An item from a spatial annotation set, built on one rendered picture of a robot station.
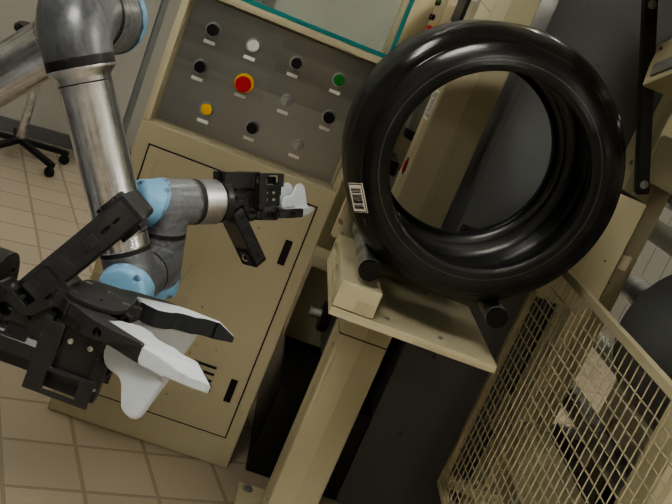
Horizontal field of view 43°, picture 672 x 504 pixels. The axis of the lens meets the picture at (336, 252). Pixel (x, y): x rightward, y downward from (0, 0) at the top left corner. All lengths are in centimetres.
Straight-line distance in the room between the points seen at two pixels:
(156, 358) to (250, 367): 182
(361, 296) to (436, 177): 45
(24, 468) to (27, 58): 126
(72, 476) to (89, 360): 170
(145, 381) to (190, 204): 75
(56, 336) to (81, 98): 60
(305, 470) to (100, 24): 141
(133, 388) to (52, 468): 175
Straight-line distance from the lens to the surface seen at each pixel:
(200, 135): 232
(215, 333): 75
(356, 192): 165
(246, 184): 144
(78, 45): 122
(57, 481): 235
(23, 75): 140
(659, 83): 199
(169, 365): 62
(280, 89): 228
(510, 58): 163
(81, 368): 68
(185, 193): 136
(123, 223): 67
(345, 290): 169
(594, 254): 208
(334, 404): 220
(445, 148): 202
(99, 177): 123
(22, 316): 71
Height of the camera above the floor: 135
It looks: 15 degrees down
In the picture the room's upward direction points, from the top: 22 degrees clockwise
